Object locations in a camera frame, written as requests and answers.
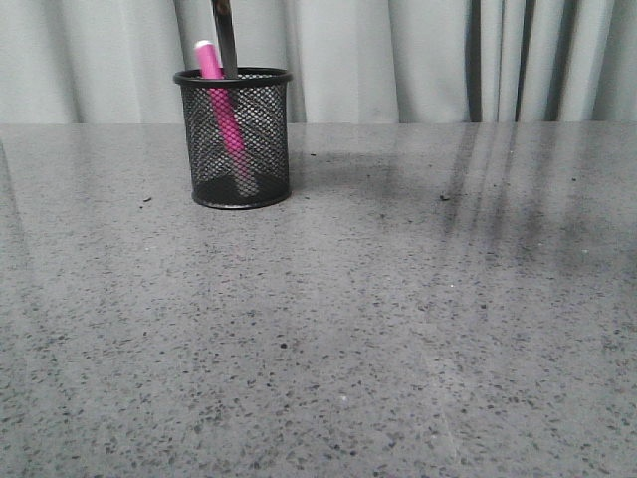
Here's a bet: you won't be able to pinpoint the grey curtain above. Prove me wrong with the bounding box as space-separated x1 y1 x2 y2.
1 1 636 123

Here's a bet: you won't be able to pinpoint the pink marker pen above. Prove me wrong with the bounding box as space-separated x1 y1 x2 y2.
194 40 258 197

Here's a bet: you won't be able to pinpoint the grey orange handled scissors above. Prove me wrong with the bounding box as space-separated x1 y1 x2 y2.
211 0 239 79

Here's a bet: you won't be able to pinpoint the black mesh pen holder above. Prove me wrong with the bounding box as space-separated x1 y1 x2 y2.
173 67 292 209

